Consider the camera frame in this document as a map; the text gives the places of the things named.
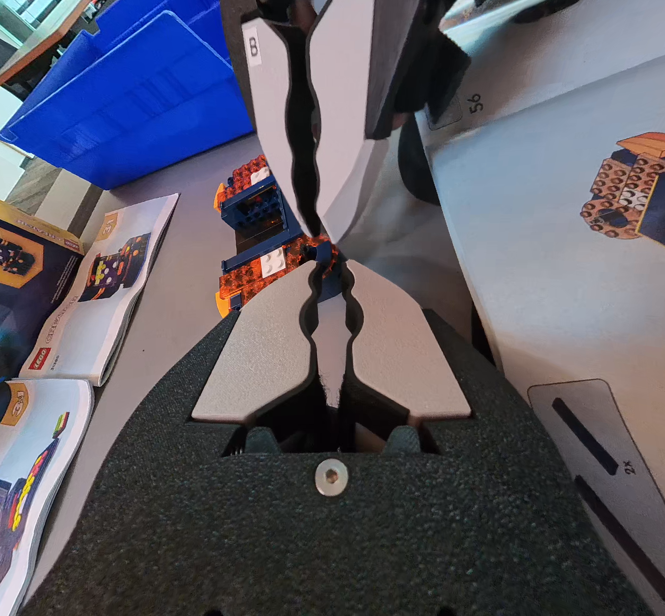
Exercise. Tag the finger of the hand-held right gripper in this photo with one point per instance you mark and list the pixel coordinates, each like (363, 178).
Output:
(270, 106)
(343, 80)

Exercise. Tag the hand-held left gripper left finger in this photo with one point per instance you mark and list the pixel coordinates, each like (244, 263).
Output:
(260, 361)

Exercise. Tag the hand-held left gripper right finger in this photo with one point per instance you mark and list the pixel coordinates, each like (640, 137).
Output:
(405, 356)

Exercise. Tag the blue and orange brick model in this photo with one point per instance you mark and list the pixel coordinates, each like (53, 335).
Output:
(244, 278)

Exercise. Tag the black round disc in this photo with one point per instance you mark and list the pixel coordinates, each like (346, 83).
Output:
(415, 174)

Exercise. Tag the open instruction booklet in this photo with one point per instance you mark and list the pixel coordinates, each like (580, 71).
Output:
(545, 262)

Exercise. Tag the closed booklet, purple arcade picture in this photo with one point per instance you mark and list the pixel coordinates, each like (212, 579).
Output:
(83, 346)

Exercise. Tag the brown-edged office table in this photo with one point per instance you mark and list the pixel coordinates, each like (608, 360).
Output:
(78, 3)

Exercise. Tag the toy set cardboard box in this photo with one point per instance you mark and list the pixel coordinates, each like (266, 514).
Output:
(31, 283)

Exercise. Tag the closed booklet, yellow blocks picture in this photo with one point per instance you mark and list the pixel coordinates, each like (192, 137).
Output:
(31, 449)

